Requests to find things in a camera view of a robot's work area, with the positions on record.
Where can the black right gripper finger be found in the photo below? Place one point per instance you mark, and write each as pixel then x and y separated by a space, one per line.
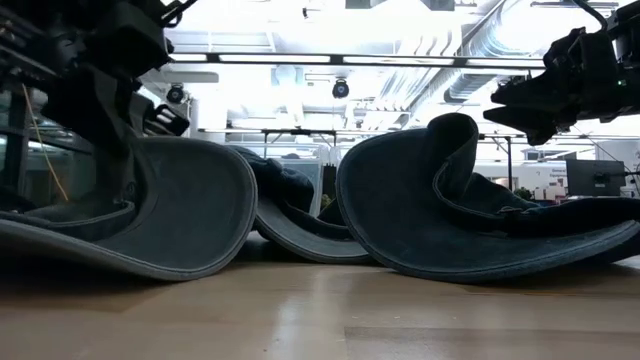
pixel 535 122
pixel 530 92

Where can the black overhead frame bar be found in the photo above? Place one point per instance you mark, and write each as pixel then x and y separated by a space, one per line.
pixel 350 60

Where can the black computer monitor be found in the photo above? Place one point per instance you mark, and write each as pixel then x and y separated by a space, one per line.
pixel 595 177

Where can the silver ventilation duct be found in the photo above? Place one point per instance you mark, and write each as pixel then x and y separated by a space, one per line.
pixel 480 45

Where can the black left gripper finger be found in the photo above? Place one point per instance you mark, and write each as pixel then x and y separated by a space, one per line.
pixel 167 120

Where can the black ceiling spotlight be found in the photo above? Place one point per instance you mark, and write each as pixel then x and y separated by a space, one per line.
pixel 175 94
pixel 340 89

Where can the dark blue denim cap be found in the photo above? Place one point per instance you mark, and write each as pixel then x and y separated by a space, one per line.
pixel 295 240
pixel 200 200
pixel 390 200

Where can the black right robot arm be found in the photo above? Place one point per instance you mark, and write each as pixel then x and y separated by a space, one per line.
pixel 627 30

